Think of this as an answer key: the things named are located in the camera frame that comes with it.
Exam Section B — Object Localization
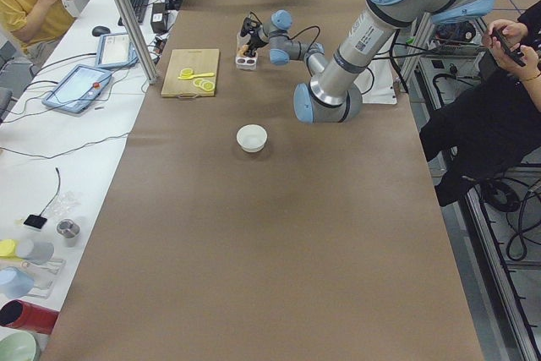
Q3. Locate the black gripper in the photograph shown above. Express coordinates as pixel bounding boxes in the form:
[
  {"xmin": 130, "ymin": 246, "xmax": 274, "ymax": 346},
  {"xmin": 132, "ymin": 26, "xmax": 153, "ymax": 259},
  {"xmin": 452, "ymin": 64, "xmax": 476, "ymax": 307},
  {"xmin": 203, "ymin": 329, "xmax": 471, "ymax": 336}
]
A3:
[{"xmin": 246, "ymin": 32, "xmax": 267, "ymax": 57}]

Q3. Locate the red cylinder bottle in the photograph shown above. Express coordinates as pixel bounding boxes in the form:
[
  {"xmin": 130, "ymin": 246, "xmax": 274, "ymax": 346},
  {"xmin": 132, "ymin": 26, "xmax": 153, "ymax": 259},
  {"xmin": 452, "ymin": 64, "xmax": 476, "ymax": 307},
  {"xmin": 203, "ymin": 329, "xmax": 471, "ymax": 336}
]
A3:
[{"xmin": 1, "ymin": 299, "xmax": 59, "ymax": 335}]

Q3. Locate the black computer mouse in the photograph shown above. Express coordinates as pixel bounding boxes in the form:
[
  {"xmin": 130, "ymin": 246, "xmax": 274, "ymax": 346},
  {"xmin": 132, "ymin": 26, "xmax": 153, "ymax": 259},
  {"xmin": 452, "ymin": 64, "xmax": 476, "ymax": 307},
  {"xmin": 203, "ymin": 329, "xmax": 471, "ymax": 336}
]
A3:
[{"xmin": 91, "ymin": 25, "xmax": 111, "ymax": 37}]

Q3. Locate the steel cup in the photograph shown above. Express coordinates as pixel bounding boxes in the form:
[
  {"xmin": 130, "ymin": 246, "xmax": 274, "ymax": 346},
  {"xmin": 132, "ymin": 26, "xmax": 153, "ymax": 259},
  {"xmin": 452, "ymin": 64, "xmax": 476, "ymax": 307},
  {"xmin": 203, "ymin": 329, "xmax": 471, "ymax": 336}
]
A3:
[{"xmin": 56, "ymin": 219, "xmax": 80, "ymax": 248}]

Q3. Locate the clear plastic egg box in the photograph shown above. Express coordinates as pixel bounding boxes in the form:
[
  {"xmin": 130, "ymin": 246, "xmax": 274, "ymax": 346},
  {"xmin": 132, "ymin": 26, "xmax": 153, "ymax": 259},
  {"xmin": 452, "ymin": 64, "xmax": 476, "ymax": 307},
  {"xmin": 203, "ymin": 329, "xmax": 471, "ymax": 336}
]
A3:
[{"xmin": 235, "ymin": 32, "xmax": 258, "ymax": 70}]

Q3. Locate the aluminium frame post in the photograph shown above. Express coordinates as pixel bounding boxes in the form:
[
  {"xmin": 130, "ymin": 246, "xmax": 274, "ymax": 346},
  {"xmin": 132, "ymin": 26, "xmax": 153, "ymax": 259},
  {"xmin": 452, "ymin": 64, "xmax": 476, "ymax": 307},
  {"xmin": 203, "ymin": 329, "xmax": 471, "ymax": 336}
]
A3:
[{"xmin": 114, "ymin": 0, "xmax": 158, "ymax": 85}]

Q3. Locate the black smartphone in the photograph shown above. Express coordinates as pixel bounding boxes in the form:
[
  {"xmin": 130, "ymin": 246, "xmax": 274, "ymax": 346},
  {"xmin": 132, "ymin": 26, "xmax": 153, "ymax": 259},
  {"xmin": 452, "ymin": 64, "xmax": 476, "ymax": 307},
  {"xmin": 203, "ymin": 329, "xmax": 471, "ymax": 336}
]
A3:
[{"xmin": 491, "ymin": 28, "xmax": 525, "ymax": 67}]

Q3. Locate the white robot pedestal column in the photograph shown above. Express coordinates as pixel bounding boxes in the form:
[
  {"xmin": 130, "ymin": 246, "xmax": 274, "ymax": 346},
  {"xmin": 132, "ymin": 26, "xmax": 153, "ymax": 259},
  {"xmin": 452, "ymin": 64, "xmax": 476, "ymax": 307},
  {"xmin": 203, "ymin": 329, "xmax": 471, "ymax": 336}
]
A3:
[{"xmin": 354, "ymin": 34, "xmax": 396, "ymax": 105}]

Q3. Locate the small black square pad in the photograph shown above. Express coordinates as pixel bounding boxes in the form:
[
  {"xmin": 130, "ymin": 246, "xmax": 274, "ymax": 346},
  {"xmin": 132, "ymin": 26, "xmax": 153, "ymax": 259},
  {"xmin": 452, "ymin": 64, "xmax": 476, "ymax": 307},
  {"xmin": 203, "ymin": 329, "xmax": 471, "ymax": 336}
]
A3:
[{"xmin": 23, "ymin": 214, "xmax": 47, "ymax": 230}]

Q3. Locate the person in yellow shirt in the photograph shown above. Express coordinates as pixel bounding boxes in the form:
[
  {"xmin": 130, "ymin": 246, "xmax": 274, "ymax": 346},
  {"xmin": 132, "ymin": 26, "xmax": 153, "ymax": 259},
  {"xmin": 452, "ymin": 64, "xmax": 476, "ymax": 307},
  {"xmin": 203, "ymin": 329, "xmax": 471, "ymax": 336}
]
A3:
[{"xmin": 1, "ymin": 0, "xmax": 75, "ymax": 66}]

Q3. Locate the pale green bowl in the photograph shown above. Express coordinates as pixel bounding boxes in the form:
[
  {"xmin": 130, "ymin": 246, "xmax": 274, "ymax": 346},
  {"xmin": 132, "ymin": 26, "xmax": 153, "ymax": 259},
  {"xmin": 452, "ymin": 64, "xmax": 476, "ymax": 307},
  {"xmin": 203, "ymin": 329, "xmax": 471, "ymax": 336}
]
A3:
[{"xmin": 1, "ymin": 331, "xmax": 41, "ymax": 361}]

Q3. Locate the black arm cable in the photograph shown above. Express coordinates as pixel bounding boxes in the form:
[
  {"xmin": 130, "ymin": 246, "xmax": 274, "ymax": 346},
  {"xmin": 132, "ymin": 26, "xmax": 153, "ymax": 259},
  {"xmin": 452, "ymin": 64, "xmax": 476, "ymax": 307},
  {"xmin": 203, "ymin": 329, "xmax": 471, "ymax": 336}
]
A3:
[{"xmin": 291, "ymin": 25, "xmax": 322, "ymax": 52}]

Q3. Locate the blue teach pendant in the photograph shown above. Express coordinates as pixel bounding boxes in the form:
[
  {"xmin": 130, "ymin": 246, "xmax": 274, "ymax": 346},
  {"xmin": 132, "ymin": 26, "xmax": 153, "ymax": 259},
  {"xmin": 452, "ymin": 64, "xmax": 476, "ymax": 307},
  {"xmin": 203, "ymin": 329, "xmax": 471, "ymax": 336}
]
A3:
[
  {"xmin": 42, "ymin": 64, "xmax": 112, "ymax": 114},
  {"xmin": 95, "ymin": 33, "xmax": 138, "ymax": 69}
]

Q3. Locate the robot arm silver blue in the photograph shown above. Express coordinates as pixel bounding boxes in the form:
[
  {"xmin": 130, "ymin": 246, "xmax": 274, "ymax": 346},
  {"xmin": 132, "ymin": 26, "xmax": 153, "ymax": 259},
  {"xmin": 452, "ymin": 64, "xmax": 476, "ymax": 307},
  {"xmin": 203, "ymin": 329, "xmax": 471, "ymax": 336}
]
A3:
[{"xmin": 239, "ymin": 0, "xmax": 495, "ymax": 123}]

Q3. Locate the grey plastic cup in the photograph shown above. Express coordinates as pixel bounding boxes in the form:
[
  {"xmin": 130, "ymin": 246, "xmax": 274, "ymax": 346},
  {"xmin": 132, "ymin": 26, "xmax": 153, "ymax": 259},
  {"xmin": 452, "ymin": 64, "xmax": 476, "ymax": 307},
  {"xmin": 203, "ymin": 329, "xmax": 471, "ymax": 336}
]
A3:
[{"xmin": 15, "ymin": 239, "xmax": 54, "ymax": 265}]

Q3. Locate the blue teach pendant near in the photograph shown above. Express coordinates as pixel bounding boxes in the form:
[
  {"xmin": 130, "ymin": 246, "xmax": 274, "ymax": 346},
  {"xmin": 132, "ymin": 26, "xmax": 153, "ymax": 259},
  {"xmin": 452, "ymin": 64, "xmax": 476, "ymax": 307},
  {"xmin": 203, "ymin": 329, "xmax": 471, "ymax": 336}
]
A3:
[{"xmin": 42, "ymin": 64, "xmax": 112, "ymax": 114}]

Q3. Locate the wooden cutting board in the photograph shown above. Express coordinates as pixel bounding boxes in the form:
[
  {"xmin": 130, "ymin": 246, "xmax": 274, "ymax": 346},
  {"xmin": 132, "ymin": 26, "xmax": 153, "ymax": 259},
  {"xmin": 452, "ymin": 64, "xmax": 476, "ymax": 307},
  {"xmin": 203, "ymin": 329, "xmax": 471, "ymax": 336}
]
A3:
[{"xmin": 161, "ymin": 48, "xmax": 220, "ymax": 99}]

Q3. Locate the lemon slice near knife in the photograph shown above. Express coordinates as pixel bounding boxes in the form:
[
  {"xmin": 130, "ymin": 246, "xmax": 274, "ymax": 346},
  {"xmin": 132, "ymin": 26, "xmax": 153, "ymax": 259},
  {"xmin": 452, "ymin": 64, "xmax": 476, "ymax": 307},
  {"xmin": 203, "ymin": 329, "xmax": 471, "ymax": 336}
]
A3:
[{"xmin": 179, "ymin": 68, "xmax": 194, "ymax": 79}]

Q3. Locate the blue teach pendant far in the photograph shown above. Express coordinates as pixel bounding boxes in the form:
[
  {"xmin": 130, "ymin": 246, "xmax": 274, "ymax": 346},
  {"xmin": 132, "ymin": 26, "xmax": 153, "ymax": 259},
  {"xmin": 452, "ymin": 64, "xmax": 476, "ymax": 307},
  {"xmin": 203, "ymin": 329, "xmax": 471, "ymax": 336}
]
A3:
[{"xmin": 95, "ymin": 33, "xmax": 138, "ymax": 69}]

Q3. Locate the white bowl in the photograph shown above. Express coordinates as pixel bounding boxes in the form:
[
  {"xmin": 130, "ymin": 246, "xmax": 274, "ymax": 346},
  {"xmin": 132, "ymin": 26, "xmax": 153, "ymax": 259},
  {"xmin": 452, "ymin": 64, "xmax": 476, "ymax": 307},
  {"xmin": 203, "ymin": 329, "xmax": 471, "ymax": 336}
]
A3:
[{"xmin": 236, "ymin": 124, "xmax": 268, "ymax": 153}]

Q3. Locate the person in black shirt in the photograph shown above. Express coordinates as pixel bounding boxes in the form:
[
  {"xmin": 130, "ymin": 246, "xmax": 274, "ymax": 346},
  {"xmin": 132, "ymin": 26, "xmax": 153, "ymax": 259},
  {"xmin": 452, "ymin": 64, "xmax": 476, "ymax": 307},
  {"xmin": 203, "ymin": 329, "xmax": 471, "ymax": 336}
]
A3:
[{"xmin": 419, "ymin": 3, "xmax": 540, "ymax": 207}]

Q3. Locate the black power adapter box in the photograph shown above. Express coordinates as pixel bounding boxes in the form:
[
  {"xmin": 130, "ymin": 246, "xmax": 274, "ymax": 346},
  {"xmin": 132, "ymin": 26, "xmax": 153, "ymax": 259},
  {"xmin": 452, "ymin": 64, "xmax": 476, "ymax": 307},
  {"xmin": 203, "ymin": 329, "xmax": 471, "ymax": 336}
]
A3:
[{"xmin": 150, "ymin": 3, "xmax": 169, "ymax": 34}]

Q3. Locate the brown egg from bowl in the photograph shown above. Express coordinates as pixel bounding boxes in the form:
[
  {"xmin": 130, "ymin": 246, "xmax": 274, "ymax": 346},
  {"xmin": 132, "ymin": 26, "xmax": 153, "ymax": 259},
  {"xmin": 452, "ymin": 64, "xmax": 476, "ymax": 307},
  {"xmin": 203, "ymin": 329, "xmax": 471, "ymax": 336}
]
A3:
[{"xmin": 238, "ymin": 44, "xmax": 250, "ymax": 57}]

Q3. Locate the yellow plastic cup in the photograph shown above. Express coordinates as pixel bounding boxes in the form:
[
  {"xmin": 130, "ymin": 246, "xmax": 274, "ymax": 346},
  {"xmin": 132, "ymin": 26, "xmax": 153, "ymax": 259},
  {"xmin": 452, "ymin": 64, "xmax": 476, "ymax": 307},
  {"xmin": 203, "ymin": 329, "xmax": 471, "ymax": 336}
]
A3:
[{"xmin": 0, "ymin": 239, "xmax": 18, "ymax": 258}]

